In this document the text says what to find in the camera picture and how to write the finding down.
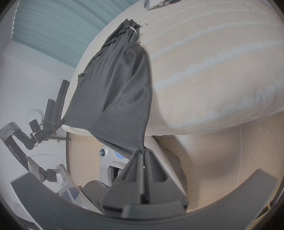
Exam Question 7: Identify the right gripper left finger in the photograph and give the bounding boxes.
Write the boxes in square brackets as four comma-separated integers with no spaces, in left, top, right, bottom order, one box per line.
[100,151,144,216]

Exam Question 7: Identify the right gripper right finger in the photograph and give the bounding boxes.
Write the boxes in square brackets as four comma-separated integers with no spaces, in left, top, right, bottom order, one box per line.
[144,149,189,215]

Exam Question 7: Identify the black T-shirt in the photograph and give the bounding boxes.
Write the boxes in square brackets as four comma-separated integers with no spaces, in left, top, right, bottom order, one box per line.
[62,18,154,160]

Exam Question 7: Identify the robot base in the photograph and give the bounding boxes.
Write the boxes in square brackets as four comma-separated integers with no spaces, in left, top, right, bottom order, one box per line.
[27,140,133,209]

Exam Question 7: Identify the bed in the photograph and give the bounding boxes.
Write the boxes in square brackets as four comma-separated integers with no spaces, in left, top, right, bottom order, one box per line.
[61,0,284,138]

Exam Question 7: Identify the dark grey dressing table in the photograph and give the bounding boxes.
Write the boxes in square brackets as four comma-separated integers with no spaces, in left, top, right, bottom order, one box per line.
[44,99,56,123]

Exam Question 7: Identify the black chest of drawers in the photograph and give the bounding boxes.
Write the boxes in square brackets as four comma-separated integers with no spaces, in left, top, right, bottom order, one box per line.
[56,79,70,125]

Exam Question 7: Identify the blue-green curtain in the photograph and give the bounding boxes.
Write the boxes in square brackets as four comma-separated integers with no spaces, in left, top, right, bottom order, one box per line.
[12,0,154,69]

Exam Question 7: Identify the round wall mirror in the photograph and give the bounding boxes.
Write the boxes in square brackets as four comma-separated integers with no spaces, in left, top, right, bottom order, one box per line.
[26,109,43,126]

